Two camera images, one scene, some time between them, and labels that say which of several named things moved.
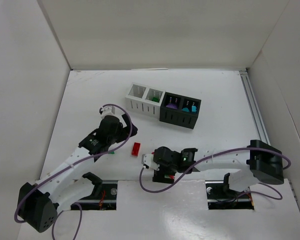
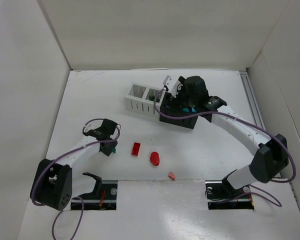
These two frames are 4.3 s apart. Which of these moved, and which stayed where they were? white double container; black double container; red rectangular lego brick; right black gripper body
Moved: right black gripper body
Stayed: black double container; white double container; red rectangular lego brick
